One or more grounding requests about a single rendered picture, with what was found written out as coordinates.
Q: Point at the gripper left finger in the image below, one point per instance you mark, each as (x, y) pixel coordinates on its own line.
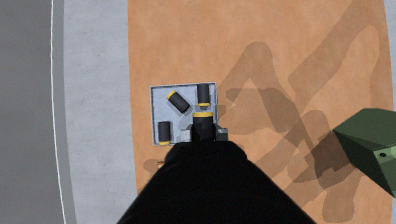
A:
(187, 135)

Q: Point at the black battery with yellow end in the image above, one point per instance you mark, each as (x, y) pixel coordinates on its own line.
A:
(180, 103)
(203, 126)
(203, 94)
(164, 132)

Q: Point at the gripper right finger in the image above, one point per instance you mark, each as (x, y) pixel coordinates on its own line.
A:
(219, 133)

